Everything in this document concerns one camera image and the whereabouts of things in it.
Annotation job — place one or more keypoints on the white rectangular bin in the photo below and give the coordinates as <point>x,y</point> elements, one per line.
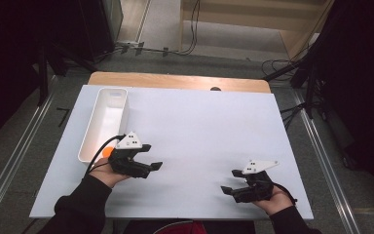
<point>107,120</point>

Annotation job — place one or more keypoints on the metal floor rail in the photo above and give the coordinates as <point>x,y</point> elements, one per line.
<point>328,162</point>
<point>11,169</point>

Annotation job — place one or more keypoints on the person's right hand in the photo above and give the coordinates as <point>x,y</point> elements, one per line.
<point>277,203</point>

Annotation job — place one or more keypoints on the person's black and red clothing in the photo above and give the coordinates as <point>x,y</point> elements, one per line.
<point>181,228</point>

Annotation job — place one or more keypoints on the white table board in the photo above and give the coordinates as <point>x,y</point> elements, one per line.
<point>191,130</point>

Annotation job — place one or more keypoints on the black metal stand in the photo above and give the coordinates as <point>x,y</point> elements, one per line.
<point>44,74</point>
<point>308,78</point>

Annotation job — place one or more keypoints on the wooden table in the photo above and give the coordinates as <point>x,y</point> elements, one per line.
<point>175,80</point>

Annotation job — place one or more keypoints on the wooden steps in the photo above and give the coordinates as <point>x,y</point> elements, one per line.
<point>240,19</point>

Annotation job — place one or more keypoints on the person's left hand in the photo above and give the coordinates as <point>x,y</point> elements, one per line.
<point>105,174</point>

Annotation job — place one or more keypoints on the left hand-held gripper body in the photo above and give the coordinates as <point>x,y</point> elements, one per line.
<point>126,159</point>

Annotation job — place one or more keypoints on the orange ball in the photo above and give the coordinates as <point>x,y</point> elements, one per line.
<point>108,152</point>

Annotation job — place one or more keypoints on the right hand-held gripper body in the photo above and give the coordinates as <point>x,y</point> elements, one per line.
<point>256,187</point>

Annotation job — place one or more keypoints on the black curtain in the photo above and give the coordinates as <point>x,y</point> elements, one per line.
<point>13,48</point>
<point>360,81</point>

